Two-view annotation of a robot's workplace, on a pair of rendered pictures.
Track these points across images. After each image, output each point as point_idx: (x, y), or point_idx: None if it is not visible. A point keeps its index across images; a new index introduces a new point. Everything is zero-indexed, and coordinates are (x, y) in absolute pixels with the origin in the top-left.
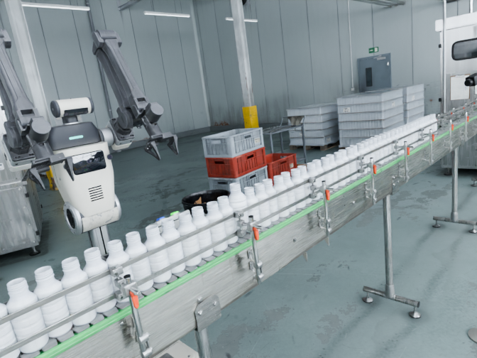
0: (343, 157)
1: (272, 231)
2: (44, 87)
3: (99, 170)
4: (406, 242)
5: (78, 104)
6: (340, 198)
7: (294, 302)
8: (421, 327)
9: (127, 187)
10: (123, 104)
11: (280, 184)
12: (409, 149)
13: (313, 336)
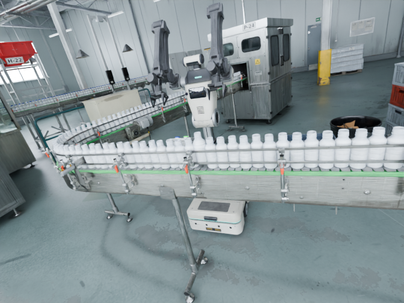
0: (374, 137)
1: (220, 173)
2: (350, 5)
3: (202, 97)
4: None
5: (192, 59)
6: (334, 179)
7: (359, 240)
8: None
9: (363, 92)
10: None
11: (241, 143)
12: None
13: (334, 270)
